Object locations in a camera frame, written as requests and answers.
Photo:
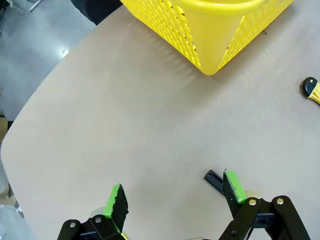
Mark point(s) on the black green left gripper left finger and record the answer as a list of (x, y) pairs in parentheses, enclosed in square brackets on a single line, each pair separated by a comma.
[(117, 205)]

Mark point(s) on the white marker with black cap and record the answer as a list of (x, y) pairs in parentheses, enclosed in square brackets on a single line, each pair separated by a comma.
[(213, 178)]

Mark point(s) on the yellow black utility knife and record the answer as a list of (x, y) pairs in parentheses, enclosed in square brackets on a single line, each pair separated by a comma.
[(312, 88)]

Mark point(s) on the yellow plastic shopping basket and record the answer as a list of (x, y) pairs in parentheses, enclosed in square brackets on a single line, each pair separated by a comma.
[(212, 32)]

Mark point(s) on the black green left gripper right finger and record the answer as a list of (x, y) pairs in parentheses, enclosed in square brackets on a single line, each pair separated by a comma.
[(233, 185)]

